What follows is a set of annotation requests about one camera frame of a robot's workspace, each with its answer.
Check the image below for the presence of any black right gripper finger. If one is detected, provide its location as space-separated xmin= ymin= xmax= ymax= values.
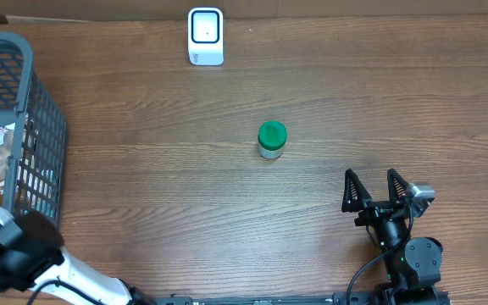
xmin=387 ymin=169 xmax=409 ymax=202
xmin=341 ymin=169 xmax=372 ymax=213

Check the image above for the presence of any green lid white jar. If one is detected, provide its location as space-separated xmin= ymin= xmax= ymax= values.
xmin=258 ymin=120 xmax=287 ymax=159

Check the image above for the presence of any teal wet wipes pack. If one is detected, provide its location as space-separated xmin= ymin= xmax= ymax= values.
xmin=16 ymin=169 xmax=55 ymax=217

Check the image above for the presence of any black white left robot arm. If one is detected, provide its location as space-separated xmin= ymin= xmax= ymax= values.
xmin=0 ymin=207 xmax=153 ymax=305

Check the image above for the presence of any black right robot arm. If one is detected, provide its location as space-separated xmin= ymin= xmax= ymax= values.
xmin=336 ymin=169 xmax=451 ymax=305

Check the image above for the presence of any white barcode scanner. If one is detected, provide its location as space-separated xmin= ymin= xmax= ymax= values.
xmin=187 ymin=7 xmax=225 ymax=66

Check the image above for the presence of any grey plastic shopping basket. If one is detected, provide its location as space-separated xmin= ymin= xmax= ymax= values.
xmin=0 ymin=32 xmax=68 ymax=225

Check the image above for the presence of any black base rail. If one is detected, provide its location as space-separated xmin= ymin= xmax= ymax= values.
xmin=152 ymin=292 xmax=452 ymax=305

